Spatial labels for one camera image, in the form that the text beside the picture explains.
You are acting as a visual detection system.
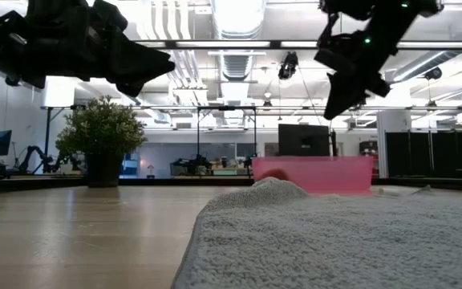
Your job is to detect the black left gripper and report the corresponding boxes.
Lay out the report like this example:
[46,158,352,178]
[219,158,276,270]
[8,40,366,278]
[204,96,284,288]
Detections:
[0,0,176,99]

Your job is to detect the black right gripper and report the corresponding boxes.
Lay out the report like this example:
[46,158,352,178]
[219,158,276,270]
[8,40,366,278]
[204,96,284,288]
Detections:
[322,22,401,121]

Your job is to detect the pink translucent plastic basket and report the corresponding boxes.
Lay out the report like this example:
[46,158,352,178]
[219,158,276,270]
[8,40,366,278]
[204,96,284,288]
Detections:
[251,156,375,197]

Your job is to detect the grey microfiber towel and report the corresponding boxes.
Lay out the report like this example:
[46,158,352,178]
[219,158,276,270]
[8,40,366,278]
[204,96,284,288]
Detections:
[170,177,462,289]

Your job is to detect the black box appliance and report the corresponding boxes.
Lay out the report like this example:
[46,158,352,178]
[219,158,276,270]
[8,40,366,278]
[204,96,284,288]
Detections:
[359,140,380,158]

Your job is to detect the green bushy plant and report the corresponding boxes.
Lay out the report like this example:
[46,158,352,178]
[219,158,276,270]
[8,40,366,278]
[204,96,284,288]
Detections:
[55,94,149,158]

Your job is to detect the black computer monitor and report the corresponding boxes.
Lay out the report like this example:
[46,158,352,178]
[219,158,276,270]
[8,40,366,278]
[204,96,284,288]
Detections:
[278,124,331,159]

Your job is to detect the black partition panels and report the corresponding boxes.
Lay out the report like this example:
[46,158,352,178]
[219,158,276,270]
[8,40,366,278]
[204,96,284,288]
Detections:
[384,129,462,180]

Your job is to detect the black plant pot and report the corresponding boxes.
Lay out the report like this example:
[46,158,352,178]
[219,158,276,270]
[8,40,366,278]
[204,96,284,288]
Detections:
[85,153,125,189]

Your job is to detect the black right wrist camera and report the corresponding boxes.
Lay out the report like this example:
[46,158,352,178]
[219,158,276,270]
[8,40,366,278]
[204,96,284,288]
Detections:
[314,31,371,75]

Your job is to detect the black metal frame stand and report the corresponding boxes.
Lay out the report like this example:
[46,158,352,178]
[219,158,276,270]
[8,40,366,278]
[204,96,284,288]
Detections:
[196,105,257,178]

